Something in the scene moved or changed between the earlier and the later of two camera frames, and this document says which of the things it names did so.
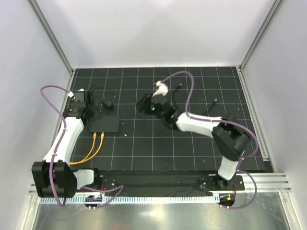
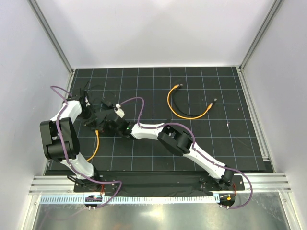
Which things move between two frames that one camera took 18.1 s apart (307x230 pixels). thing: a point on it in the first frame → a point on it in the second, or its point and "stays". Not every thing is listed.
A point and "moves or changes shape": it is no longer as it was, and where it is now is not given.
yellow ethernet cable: [102, 136] moves or changes shape
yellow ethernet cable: [89, 153] → [97, 132]
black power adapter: [108, 103] stays
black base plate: [165, 182] stays
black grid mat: [119, 136] stays
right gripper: [145, 103] → [105, 130]
